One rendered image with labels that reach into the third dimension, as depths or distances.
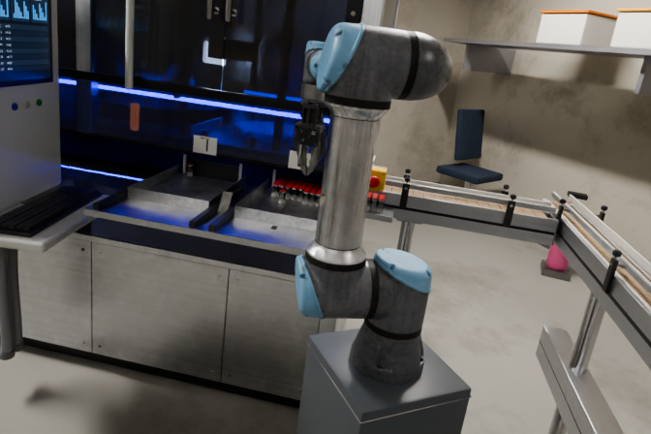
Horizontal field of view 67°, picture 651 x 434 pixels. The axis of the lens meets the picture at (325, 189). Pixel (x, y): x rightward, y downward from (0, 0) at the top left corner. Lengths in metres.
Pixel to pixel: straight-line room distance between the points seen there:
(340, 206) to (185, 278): 1.16
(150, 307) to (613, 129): 3.45
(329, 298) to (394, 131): 4.31
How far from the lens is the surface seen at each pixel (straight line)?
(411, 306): 0.97
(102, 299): 2.16
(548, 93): 4.67
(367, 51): 0.81
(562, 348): 1.86
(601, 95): 4.37
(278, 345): 1.94
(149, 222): 1.44
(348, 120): 0.83
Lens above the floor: 1.39
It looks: 16 degrees down
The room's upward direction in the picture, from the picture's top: 7 degrees clockwise
